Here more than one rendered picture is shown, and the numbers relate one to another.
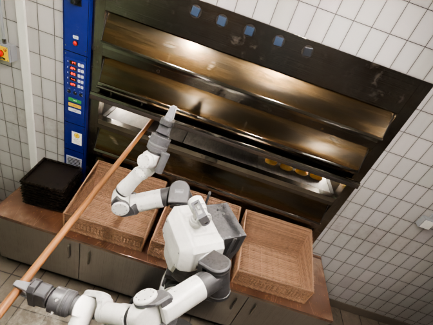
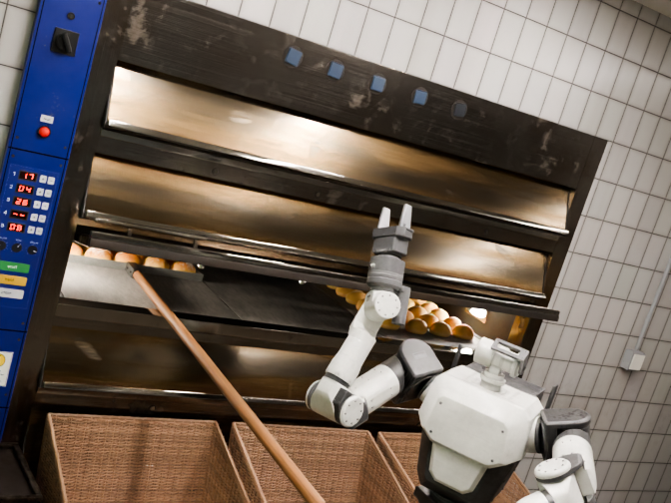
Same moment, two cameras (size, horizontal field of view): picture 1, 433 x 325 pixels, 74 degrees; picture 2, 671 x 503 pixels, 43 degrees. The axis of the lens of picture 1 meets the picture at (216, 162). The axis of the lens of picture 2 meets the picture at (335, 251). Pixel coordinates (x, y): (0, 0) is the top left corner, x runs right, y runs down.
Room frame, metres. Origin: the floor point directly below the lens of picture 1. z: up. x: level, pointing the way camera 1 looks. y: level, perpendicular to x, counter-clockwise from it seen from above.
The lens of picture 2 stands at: (-0.70, 1.39, 2.00)
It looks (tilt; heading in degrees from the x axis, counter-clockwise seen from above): 11 degrees down; 331
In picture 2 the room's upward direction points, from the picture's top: 17 degrees clockwise
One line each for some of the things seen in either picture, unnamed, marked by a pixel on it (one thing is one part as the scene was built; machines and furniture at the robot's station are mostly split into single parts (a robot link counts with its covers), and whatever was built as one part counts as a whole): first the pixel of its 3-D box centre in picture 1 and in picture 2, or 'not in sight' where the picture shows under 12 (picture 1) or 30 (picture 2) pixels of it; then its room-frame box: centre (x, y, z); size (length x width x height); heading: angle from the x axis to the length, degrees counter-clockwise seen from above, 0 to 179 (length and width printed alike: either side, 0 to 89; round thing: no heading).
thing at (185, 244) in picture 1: (200, 241); (479, 430); (0.88, -0.05, 1.27); 0.34 x 0.30 x 0.36; 36
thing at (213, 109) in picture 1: (235, 115); (353, 236); (1.72, -0.01, 1.54); 1.79 x 0.11 x 0.19; 93
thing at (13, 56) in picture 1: (5, 51); not in sight; (1.60, 1.49, 1.46); 0.10 x 0.07 x 0.10; 93
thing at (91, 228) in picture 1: (118, 203); (148, 496); (1.42, 0.56, 0.72); 0.56 x 0.49 x 0.28; 94
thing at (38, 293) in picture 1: (48, 297); not in sight; (0.48, 0.39, 1.19); 0.12 x 0.10 x 0.13; 92
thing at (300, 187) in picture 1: (218, 159); (318, 337); (1.74, -0.01, 1.16); 1.80 x 0.06 x 0.04; 93
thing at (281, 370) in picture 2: (212, 176); (309, 377); (1.72, -0.01, 1.02); 1.79 x 0.11 x 0.19; 93
